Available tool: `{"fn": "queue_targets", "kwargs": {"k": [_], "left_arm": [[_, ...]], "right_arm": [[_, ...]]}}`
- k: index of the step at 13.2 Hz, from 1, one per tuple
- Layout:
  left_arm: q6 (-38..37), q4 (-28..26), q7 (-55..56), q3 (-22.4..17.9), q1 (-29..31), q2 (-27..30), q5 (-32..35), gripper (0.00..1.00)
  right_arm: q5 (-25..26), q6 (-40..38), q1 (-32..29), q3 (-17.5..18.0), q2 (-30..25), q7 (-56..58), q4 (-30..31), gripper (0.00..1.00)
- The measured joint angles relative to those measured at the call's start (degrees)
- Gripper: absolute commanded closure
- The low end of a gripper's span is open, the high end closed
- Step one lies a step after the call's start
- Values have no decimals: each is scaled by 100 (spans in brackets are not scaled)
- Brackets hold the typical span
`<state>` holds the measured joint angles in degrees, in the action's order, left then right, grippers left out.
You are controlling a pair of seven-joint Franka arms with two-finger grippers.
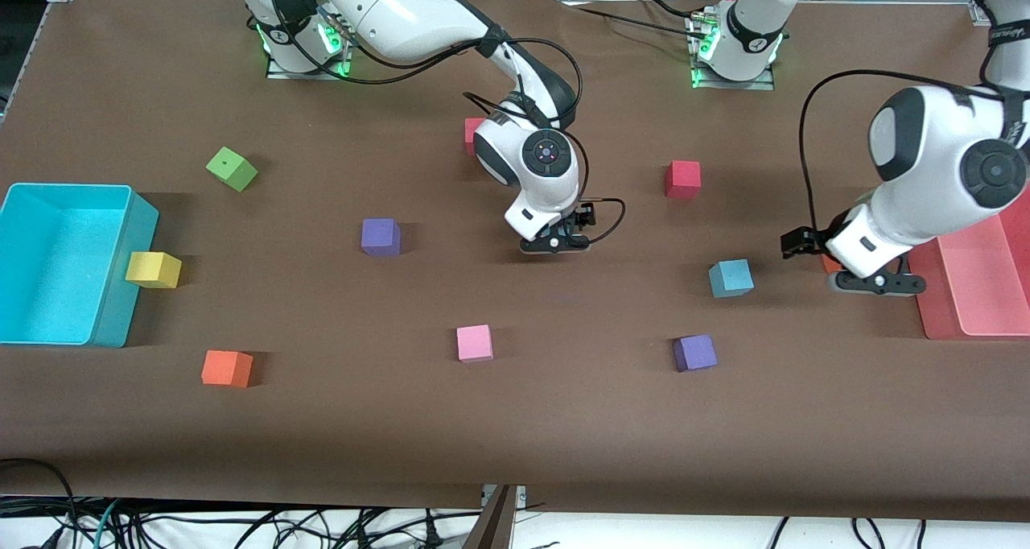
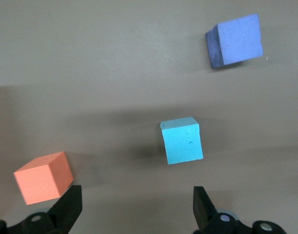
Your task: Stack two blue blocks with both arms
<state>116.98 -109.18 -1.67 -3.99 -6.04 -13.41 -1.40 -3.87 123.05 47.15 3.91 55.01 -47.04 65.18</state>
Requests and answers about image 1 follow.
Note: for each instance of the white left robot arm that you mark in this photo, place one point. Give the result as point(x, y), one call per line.
point(933, 154)

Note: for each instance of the silver metal bracket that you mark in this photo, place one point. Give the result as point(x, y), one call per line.
point(521, 494)

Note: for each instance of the aluminium table edge rail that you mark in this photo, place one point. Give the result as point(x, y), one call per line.
point(24, 58)

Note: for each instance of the cyan plastic bin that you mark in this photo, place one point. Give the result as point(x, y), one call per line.
point(48, 275)

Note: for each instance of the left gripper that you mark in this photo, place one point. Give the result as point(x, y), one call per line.
point(814, 238)

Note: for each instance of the light blue foam block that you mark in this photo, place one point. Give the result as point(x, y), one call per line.
point(731, 278)

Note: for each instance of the red foam block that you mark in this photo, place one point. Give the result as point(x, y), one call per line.
point(471, 134)
point(683, 179)

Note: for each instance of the purple foam block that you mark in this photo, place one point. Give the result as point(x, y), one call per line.
point(380, 237)
point(694, 352)

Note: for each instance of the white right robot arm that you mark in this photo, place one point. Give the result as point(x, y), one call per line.
point(402, 10)

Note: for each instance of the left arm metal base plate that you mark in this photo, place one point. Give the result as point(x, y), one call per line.
point(724, 85)

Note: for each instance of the yellow foam block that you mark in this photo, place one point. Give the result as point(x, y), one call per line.
point(153, 270)

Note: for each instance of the green foam block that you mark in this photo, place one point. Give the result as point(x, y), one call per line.
point(232, 169)

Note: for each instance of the pink plastic bin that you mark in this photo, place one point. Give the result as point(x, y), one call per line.
point(990, 307)

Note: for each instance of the brown table cover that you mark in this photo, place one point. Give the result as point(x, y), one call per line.
point(563, 420)

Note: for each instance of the orange foam block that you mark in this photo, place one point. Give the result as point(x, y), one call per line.
point(830, 264)
point(227, 368)

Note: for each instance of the pink foam block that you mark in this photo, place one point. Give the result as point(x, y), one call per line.
point(475, 343)

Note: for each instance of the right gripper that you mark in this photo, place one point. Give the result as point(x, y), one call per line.
point(573, 221)

